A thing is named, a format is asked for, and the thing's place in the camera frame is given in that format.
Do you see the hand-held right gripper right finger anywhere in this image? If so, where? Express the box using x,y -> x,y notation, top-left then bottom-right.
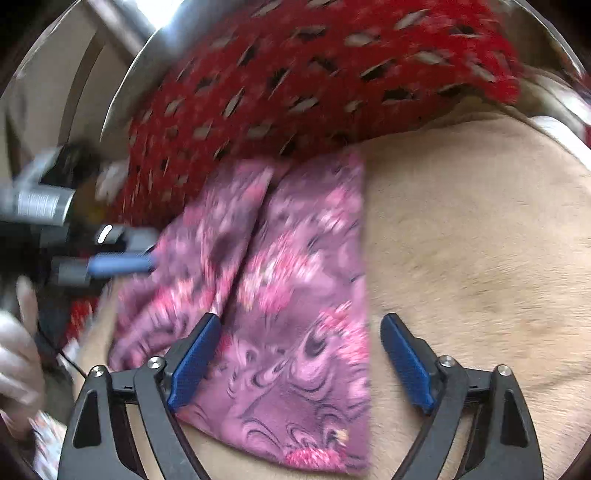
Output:
380,313 -> 546,480

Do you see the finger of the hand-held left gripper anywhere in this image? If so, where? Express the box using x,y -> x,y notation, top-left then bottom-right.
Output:
51,253 -> 160,285
95,223 -> 160,254

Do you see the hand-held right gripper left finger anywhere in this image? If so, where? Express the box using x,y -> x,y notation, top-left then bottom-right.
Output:
58,313 -> 223,480

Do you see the purple floral garment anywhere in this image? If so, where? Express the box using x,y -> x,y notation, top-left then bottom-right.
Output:
108,148 -> 373,476

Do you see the person's left hand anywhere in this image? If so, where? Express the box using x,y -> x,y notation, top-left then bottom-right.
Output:
0,276 -> 48,440

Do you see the red star print cloth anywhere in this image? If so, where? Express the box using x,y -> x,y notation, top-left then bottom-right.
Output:
64,295 -> 101,348

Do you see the beige fleece blanket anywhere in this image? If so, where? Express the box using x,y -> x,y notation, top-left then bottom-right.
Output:
73,111 -> 591,480

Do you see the red patterned blanket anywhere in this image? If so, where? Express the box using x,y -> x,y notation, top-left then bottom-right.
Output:
111,0 -> 523,228

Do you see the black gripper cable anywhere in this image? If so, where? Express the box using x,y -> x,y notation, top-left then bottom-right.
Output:
36,331 -> 88,378

